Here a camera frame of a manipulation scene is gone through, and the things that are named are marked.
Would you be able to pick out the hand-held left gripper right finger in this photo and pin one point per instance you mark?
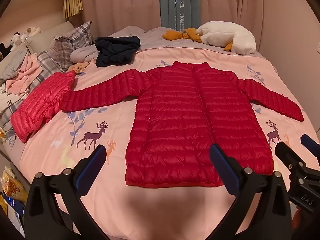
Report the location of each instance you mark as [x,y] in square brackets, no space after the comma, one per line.
[225,170]

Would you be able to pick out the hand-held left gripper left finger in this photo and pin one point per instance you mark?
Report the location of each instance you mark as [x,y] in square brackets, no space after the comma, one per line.
[91,170]

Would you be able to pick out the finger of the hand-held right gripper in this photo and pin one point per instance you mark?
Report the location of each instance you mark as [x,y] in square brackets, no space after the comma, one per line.
[310,142]
[286,153]

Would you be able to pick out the dark red down jacket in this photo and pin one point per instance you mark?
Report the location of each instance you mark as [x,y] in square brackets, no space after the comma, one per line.
[197,120]

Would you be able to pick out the navy blue clothes pile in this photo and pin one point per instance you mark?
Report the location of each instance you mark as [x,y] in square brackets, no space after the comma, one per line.
[116,50]

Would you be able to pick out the pink deer print duvet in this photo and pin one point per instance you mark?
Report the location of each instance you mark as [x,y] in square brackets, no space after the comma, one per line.
[105,110]

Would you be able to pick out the yellow snack packet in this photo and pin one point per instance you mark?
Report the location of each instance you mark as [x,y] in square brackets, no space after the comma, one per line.
[13,185]

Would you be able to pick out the light red down jacket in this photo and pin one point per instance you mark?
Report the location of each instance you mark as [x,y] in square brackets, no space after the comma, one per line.
[41,105]

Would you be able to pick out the dark blue box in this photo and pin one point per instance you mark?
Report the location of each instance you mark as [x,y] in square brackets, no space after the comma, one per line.
[15,205]

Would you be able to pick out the orange print cloth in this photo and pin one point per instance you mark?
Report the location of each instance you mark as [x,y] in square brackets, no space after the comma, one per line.
[78,67]

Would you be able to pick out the small plaid pillow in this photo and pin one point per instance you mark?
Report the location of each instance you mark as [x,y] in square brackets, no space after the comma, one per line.
[45,66]

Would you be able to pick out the pink crumpled cloth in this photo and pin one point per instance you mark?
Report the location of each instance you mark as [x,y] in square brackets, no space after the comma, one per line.
[23,76]

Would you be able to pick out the grey crumpled cloth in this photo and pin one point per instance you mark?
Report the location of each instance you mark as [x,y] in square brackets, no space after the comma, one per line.
[83,54]

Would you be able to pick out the large plaid pillow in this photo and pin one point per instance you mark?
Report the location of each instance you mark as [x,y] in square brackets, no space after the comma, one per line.
[67,45]

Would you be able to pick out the grey pillow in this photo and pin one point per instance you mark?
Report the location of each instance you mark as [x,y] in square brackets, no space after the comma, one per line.
[12,66]

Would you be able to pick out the white plush goose toy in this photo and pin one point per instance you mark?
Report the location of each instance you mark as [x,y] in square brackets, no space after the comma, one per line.
[225,36]

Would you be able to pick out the beige padded headboard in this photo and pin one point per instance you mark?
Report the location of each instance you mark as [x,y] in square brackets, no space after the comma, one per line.
[50,31]

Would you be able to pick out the beige plush toy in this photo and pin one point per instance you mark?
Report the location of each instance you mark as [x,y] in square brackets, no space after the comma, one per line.
[31,32]

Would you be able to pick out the black and white plush toy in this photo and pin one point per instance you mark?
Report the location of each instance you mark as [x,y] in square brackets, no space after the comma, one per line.
[14,39]

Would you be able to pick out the beige fringed hanging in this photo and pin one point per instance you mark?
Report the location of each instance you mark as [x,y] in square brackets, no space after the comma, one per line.
[72,2]

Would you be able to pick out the pink curtain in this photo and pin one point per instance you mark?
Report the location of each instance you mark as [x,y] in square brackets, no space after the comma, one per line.
[120,2]

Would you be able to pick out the blue grey curtain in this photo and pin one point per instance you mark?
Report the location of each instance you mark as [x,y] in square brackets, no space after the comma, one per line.
[180,2]

